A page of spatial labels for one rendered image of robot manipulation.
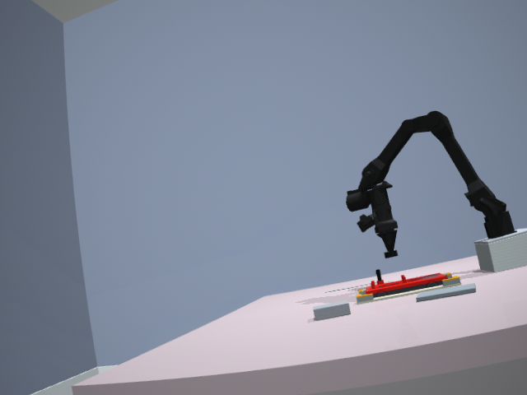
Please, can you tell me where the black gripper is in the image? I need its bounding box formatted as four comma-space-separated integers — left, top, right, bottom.
371, 203, 398, 254

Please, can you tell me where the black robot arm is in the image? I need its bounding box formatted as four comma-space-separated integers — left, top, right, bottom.
346, 111, 517, 239

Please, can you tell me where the black tyre with white rim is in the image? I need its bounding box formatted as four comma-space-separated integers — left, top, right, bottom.
385, 249, 398, 258

